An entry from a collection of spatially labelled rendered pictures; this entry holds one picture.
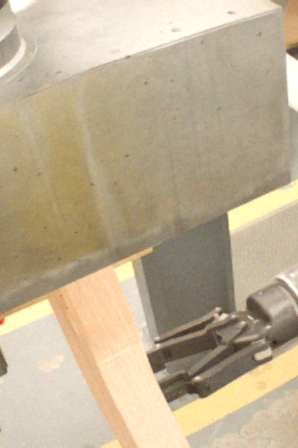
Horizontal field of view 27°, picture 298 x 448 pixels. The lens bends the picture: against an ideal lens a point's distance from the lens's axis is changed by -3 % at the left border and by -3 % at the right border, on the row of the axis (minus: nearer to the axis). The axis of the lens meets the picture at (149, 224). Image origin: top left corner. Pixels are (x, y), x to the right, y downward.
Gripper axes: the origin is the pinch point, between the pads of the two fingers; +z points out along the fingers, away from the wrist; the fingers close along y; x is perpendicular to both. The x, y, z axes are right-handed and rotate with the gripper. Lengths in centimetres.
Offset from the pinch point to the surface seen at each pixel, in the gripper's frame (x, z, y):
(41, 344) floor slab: -53, 8, 142
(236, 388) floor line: -75, -40, 95
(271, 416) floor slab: -81, -44, 81
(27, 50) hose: 39.2, 2.3, -25.2
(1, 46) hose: 40.0, 4.0, -27.3
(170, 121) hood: 32.1, -3.9, -27.8
